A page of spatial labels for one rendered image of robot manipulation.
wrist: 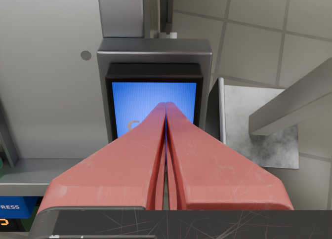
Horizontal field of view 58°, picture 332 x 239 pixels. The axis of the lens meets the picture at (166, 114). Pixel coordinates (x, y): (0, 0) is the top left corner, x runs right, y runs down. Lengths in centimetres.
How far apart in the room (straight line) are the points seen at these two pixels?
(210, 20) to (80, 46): 92
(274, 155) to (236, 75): 28
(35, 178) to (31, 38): 9
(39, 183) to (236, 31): 94
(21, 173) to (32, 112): 4
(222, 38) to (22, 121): 90
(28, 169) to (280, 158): 85
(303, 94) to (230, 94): 38
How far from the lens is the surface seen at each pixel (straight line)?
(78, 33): 16
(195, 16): 107
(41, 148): 21
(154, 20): 64
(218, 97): 17
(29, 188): 21
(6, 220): 30
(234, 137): 95
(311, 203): 103
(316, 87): 58
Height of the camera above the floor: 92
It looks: 78 degrees down
